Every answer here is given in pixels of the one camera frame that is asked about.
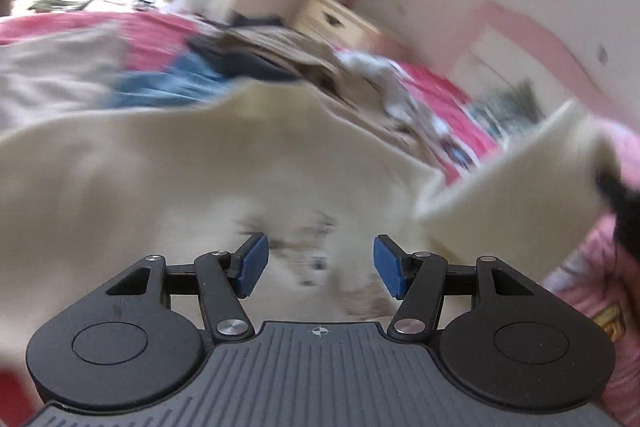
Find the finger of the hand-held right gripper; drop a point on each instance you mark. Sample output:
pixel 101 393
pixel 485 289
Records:
pixel 627 217

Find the pink headboard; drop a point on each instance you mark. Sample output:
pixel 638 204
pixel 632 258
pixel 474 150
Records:
pixel 525 27

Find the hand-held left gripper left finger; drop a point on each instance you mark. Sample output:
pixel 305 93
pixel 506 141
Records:
pixel 252 264

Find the white grey printed shirt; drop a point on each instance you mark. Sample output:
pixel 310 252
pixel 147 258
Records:
pixel 395 87

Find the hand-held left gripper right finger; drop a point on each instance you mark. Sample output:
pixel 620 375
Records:
pixel 390 264

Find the grey floral pillow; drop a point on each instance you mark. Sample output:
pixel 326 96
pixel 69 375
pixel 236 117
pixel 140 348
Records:
pixel 510 112

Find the cream nightstand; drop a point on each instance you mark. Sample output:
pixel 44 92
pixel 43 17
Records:
pixel 335 19

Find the khaki pants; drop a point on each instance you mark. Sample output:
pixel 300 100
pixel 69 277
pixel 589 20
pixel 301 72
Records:
pixel 300 52

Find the pink floral blanket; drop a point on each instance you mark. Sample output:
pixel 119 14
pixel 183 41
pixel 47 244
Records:
pixel 155 37

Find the blue garment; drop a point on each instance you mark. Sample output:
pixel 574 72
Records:
pixel 165 84

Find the beige folded sweatshirt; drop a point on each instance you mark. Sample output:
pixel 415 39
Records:
pixel 55 67

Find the cream knitted sweater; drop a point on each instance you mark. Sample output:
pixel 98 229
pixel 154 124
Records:
pixel 200 167

